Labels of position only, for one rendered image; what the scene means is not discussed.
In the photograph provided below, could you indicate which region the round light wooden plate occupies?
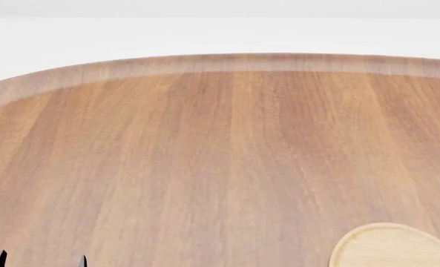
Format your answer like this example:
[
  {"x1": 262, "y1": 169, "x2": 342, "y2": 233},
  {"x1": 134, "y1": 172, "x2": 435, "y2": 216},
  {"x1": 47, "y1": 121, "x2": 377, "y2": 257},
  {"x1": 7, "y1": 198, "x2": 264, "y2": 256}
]
[{"x1": 329, "y1": 222, "x2": 440, "y2": 267}]

